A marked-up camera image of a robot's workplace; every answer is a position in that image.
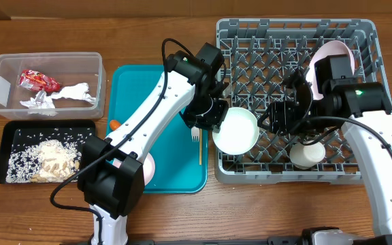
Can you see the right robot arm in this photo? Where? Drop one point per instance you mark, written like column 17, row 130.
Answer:
column 363, row 113

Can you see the red snack wrapper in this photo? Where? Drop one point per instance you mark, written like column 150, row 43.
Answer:
column 37, row 81

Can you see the pink bowl with food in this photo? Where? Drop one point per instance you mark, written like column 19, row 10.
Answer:
column 148, row 167

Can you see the white cup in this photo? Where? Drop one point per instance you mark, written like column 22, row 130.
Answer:
column 305, row 157

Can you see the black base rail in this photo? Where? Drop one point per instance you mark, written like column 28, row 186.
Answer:
column 275, row 240

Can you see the large white plate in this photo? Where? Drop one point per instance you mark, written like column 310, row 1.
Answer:
column 330, row 48

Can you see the white plastic fork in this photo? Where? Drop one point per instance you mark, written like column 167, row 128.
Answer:
column 195, row 134

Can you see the black tray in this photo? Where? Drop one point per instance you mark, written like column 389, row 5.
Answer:
column 36, row 125

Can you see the grey dishwasher rack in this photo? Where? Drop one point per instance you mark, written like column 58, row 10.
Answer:
column 260, row 53

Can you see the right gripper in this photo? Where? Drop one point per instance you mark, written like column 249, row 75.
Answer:
column 287, row 124

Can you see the white tissue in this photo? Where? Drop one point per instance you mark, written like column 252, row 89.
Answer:
column 40, row 104
column 76, row 92

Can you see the rice and peanuts pile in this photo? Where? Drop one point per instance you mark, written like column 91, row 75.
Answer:
column 50, row 155

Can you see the wooden chopstick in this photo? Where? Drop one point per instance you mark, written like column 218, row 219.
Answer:
column 200, row 147

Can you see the teal serving tray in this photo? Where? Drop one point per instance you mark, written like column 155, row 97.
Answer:
column 175, row 154

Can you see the orange carrot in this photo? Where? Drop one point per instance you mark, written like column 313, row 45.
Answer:
column 114, row 125

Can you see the clear plastic bin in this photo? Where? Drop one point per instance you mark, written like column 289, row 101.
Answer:
column 68, row 69

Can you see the small white plate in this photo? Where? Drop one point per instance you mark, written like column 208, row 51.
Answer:
column 238, row 132

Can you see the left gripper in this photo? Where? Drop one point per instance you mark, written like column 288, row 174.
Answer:
column 214, row 121

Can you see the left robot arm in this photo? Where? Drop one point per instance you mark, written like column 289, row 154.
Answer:
column 112, row 172

